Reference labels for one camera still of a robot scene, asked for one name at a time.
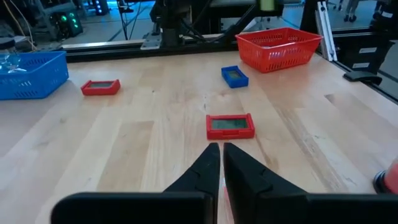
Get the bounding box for red plastic basket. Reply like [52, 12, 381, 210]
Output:
[234, 27, 324, 74]

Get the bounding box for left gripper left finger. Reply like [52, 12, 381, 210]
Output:
[50, 142, 222, 224]

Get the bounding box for black equipment case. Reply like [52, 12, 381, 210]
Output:
[334, 29, 398, 74]

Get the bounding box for black table frame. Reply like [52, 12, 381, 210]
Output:
[60, 26, 398, 105]

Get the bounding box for computer with green lights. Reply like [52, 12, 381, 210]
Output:
[51, 11, 84, 40]

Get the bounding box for black table clamp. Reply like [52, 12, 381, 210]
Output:
[343, 70, 383, 86]

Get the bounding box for red plastic case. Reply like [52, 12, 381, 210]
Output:
[80, 79, 121, 96]
[205, 113, 256, 141]

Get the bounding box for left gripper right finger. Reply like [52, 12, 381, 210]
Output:
[223, 142, 398, 224]

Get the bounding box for person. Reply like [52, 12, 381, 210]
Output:
[341, 0, 363, 23]

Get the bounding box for silver aluminium extrusion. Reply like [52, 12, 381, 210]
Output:
[314, 0, 338, 62]

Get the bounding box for blue plastic basket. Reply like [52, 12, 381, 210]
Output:
[0, 50, 70, 101]

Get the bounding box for blue plastic case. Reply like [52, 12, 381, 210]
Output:
[221, 65, 249, 89]

